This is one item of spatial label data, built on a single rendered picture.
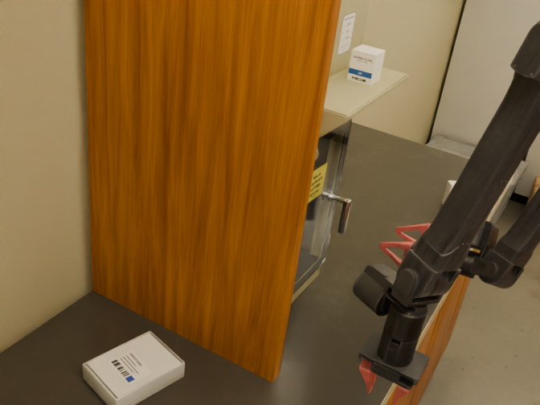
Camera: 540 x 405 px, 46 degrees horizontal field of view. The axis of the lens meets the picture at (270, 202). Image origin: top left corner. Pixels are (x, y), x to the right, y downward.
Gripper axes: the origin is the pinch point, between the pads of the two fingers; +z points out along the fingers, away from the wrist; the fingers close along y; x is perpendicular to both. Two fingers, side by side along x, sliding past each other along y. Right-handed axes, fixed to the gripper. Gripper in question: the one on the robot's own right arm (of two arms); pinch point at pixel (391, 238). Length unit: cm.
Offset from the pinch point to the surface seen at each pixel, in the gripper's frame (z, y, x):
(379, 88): 3.9, 13.1, -36.3
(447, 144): 54, -271, 60
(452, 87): 61, -284, 27
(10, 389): 48, 67, 22
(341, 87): 9.6, 18.4, -36.3
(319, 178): 14.5, 11.8, -14.2
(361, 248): 14.7, -23.4, 17.8
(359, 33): 14.0, 2.5, -44.0
